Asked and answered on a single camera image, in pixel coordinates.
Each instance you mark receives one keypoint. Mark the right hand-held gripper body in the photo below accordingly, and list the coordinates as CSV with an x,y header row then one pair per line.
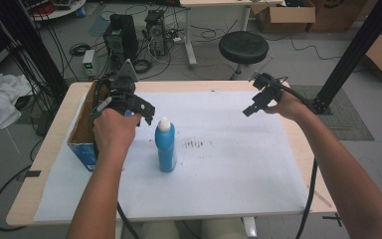
x,y
268,89

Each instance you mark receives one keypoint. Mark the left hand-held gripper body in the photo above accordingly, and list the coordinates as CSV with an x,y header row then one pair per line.
x,y
122,99

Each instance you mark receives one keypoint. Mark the blue bottle with white cap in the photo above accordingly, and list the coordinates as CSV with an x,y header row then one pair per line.
x,y
165,149

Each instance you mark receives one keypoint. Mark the person's left hand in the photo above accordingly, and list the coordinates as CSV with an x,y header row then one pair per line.
x,y
114,131

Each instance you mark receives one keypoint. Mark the person's right hand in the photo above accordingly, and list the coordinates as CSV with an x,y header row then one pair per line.
x,y
290,106

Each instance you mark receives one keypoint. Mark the black round stool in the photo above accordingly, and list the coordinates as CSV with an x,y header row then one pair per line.
x,y
243,46

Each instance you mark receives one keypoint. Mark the white power supply unit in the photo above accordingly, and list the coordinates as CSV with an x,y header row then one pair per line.
x,y
88,63

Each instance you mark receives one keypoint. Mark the cardboard box with blue side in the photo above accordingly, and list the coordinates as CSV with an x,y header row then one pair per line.
x,y
83,132

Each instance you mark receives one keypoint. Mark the light wooden table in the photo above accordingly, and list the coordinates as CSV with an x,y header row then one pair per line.
x,y
298,139

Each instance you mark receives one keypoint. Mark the white paper sheet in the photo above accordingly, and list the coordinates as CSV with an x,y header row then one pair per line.
x,y
229,159

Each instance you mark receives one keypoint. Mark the black computer tower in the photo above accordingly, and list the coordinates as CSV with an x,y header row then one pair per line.
x,y
121,35
156,31

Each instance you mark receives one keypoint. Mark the grey floor mat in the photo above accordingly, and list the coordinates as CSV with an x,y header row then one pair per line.
x,y
344,116

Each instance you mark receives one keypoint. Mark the black metal stand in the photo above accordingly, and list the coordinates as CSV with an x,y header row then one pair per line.
x,y
39,49

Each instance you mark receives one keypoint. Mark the white desk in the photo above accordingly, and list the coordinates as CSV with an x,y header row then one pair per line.
x,y
219,3

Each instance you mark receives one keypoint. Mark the round white table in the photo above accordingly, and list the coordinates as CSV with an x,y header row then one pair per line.
x,y
59,8

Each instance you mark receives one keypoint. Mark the black tape strip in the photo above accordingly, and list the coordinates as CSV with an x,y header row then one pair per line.
x,y
32,173

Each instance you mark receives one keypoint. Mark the black metal post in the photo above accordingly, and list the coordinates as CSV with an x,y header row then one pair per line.
x,y
351,56

